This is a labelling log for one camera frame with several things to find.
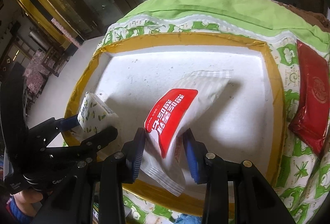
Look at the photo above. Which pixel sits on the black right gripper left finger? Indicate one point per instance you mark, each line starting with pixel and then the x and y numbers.
pixel 133 152

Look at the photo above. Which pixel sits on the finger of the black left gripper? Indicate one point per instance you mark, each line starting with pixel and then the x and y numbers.
pixel 88 148
pixel 49 129

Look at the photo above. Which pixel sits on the white lemon print tissue pack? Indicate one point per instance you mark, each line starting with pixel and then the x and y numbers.
pixel 93 117

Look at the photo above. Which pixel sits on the person's left hand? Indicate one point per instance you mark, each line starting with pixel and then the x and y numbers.
pixel 25 200

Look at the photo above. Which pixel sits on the white red label snack bag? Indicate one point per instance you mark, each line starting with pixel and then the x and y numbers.
pixel 173 114

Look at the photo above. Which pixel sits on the blue cloth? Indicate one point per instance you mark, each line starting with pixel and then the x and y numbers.
pixel 188 219

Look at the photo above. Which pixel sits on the white foam tray gold rim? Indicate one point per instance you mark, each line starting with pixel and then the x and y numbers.
pixel 225 88

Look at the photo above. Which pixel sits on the green white patterned quilt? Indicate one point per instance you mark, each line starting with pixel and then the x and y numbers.
pixel 303 179

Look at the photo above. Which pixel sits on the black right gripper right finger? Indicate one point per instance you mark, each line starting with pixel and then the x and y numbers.
pixel 196 157

